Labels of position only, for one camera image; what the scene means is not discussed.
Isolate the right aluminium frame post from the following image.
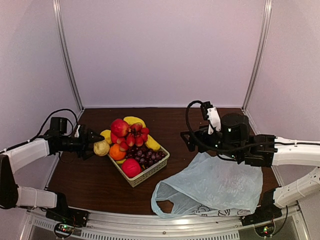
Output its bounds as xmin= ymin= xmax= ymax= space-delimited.
xmin=242 ymin=0 xmax=273 ymax=112

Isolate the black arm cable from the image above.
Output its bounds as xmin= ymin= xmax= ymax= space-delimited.
xmin=184 ymin=99 xmax=276 ymax=153
xmin=0 ymin=108 xmax=79 ymax=153

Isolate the pale yellow wrinkled fruit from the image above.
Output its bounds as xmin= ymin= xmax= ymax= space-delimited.
xmin=93 ymin=140 xmax=110 ymax=157

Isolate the large yellow lemon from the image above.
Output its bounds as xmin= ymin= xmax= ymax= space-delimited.
xmin=100 ymin=129 xmax=113 ymax=145

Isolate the dark red fruit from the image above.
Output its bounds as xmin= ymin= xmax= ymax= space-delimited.
xmin=110 ymin=118 xmax=130 ymax=138

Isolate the dark purple grape bunch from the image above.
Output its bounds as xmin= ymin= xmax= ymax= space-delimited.
xmin=125 ymin=145 xmax=167 ymax=169

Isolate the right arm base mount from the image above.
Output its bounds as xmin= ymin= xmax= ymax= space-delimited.
xmin=240 ymin=189 xmax=283 ymax=238

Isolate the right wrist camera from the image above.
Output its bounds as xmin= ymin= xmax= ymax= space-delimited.
xmin=200 ymin=101 xmax=222 ymax=135

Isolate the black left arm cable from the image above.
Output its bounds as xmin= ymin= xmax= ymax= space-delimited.
xmin=0 ymin=108 xmax=79 ymax=153

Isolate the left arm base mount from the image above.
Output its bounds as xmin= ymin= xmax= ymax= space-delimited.
xmin=44 ymin=192 xmax=89 ymax=239

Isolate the front aluminium rail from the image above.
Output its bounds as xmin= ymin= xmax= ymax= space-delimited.
xmin=24 ymin=207 xmax=308 ymax=240

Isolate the beige perforated plastic basket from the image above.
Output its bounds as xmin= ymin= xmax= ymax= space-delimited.
xmin=105 ymin=143 xmax=170 ymax=188

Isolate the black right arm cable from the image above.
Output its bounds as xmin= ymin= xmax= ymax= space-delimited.
xmin=184 ymin=99 xmax=276 ymax=153

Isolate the pink red round fruit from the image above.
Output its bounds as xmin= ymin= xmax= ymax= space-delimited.
xmin=121 ymin=158 xmax=142 ymax=178

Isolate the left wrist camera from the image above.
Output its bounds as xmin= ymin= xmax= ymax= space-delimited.
xmin=74 ymin=124 xmax=83 ymax=138

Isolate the left aluminium frame post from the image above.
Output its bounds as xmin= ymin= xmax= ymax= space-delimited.
xmin=52 ymin=0 xmax=84 ymax=111

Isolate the aluminium frame post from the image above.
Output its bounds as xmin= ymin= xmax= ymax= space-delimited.
xmin=242 ymin=0 xmax=273 ymax=112
xmin=52 ymin=0 xmax=84 ymax=111

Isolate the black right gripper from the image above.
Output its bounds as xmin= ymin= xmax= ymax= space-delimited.
xmin=180 ymin=124 xmax=242 ymax=162

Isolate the red lychee bunch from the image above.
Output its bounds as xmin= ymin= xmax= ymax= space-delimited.
xmin=119 ymin=122 xmax=150 ymax=152

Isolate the orange fruit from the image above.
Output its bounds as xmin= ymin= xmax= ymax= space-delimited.
xmin=108 ymin=143 xmax=126 ymax=161

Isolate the light blue plastic bag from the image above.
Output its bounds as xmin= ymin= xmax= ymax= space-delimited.
xmin=151 ymin=152 xmax=263 ymax=219

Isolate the long yellow fruit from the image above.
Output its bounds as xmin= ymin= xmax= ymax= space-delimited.
xmin=123 ymin=116 xmax=146 ymax=128

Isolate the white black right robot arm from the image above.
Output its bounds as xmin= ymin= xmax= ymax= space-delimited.
xmin=180 ymin=113 xmax=320 ymax=221

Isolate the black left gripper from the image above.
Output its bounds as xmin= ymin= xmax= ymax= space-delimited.
xmin=59 ymin=127 xmax=104 ymax=160

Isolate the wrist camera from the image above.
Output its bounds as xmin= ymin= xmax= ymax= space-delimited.
xmin=74 ymin=124 xmax=83 ymax=138
xmin=200 ymin=101 xmax=222 ymax=135

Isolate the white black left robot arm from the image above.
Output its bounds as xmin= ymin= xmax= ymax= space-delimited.
xmin=0 ymin=117 xmax=105 ymax=222

